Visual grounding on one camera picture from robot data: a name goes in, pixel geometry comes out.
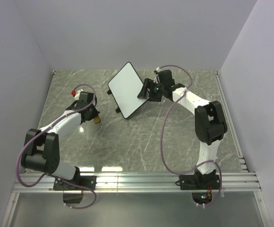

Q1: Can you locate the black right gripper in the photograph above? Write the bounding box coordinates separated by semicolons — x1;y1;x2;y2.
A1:
137;79;165;103

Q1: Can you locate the yellow black whiteboard eraser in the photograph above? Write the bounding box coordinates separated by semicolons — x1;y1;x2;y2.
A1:
93;116;101;124

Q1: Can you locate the black framed small whiteboard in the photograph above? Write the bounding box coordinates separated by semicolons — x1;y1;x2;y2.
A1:
107;62;148;119

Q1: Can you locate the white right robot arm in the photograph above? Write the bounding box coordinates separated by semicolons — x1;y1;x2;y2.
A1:
137;78;228;189

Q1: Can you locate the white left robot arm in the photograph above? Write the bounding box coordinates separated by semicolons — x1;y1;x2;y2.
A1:
19;105;100;190

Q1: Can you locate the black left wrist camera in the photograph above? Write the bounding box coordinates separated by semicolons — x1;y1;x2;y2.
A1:
75;91;97;109

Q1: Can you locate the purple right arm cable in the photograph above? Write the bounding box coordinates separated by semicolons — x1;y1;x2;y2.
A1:
161;64;223;208

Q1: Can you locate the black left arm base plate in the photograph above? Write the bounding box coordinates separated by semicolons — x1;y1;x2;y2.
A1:
53;175;97;191

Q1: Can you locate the aluminium front mounting rail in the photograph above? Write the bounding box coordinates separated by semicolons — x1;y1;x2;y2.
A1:
12;172;261;193

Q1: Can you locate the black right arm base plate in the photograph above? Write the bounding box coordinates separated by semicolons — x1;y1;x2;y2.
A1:
175;171;221;190

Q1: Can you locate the aluminium left side rail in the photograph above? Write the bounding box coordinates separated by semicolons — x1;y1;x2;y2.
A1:
1;192;19;227

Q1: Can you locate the aluminium right side rail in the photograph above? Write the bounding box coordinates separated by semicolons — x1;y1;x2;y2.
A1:
213;70;250;173

